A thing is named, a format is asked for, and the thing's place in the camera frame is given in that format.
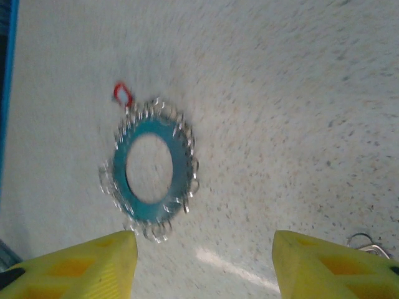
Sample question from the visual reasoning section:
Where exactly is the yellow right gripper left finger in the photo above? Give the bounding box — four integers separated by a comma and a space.
0, 230, 138, 299

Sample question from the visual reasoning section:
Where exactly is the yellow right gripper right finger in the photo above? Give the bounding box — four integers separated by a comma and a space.
272, 230, 399, 299

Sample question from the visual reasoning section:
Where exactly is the blue table border strip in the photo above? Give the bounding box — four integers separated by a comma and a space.
0, 0, 20, 191

